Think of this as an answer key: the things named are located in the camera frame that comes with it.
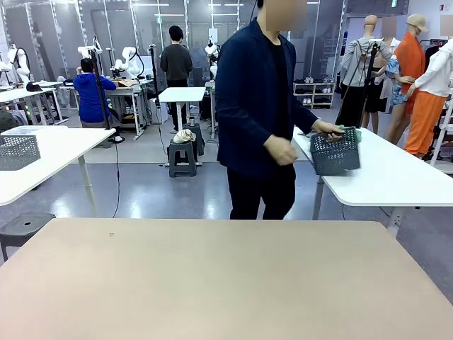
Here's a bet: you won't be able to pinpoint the dark grey plastic basket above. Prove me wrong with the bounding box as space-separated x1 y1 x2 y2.
310 126 361 177
0 134 41 171

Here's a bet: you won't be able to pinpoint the mannequin in orange with cap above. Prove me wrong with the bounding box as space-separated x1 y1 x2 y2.
384 13 430 145

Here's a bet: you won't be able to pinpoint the black tripod with camera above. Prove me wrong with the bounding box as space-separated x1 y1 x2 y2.
334 38 385 130

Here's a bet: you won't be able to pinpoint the person's left hand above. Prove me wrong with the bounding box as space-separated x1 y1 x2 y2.
311 119 346 142

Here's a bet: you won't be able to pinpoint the beige bundled cloth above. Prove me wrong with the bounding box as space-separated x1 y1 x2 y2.
172 129 197 145

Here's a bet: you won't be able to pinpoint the person in navy jacket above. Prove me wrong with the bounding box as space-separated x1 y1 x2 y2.
214 0 355 220

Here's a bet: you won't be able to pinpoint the folded green towel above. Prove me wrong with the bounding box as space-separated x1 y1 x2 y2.
336 124 363 143

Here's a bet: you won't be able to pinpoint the person in dark sweater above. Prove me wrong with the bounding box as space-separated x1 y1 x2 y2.
159 25 194 134

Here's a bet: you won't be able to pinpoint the dark grey round-hole stool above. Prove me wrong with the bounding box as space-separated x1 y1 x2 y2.
0 212 57 264

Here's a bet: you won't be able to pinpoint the mannequin white top orange trousers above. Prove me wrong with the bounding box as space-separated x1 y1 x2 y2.
404 35 453 157

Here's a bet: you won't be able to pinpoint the wooden shoe shelf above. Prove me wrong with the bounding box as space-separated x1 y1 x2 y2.
292 76 336 110

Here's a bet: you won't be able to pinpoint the white background workbench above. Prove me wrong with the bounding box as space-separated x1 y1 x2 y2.
0 80 65 125
58 78 150 138

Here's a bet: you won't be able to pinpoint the mannequin in grey shirt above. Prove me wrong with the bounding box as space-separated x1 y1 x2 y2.
338 14 394 129

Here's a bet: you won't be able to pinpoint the person in blue hoodie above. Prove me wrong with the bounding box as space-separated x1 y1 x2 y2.
73 58 118 129

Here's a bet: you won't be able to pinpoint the small white standing desk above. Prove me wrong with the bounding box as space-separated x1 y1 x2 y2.
158 86 207 167

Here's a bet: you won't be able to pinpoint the grey plastic step stool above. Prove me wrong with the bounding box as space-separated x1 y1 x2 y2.
183 123 206 157
168 138 198 179

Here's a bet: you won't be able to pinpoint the black tripod stand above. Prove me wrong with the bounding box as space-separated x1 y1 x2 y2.
89 49 125 144

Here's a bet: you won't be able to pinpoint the person's right hand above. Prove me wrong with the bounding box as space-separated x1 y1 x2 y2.
263 133 299 166

